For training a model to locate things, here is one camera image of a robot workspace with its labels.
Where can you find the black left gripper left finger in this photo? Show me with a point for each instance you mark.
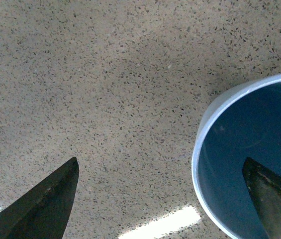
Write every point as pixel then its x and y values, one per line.
pixel 43 212

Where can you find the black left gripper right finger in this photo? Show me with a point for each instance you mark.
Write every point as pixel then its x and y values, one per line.
pixel 264 188

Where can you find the light blue plastic cup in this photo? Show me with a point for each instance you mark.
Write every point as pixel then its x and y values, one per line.
pixel 242 122

